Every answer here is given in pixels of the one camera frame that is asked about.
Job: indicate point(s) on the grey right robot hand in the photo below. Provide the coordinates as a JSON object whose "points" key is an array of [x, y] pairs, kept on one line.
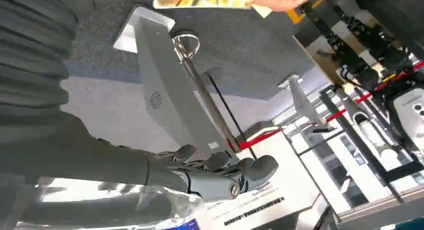
{"points": [[99, 162]]}

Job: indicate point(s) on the large grey floor kiosk stand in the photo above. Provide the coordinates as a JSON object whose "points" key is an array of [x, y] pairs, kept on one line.
{"points": [[165, 86]]}

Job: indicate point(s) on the ribbed grey right arm sleeve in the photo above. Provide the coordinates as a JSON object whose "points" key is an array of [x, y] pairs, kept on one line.
{"points": [[31, 56]]}

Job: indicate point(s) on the thin black rod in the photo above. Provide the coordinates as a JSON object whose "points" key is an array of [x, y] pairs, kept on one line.
{"points": [[228, 113]]}

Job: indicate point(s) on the red barrier belt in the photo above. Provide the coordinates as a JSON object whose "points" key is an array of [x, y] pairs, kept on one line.
{"points": [[256, 140], [367, 97]]}

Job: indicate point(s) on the small grey floor kiosk stand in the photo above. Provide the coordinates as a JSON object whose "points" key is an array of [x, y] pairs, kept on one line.
{"points": [[303, 103]]}

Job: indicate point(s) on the white robot body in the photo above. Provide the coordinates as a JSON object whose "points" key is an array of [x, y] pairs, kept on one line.
{"points": [[410, 113]]}

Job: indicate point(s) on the chrome stanchion post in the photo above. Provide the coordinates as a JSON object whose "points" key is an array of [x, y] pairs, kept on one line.
{"points": [[372, 136], [205, 96]]}

